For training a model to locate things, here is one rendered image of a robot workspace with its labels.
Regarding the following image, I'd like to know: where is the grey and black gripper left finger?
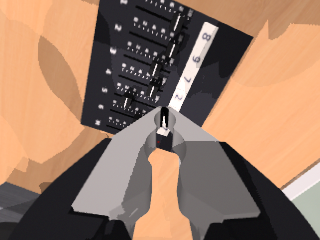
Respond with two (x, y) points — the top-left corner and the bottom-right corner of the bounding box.
(8, 106), (164, 240)

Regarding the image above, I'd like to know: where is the black lighting desk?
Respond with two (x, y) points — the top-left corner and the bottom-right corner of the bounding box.
(80, 0), (254, 135)

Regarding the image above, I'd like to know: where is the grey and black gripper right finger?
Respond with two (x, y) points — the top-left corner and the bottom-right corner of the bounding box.
(164, 106), (320, 240)

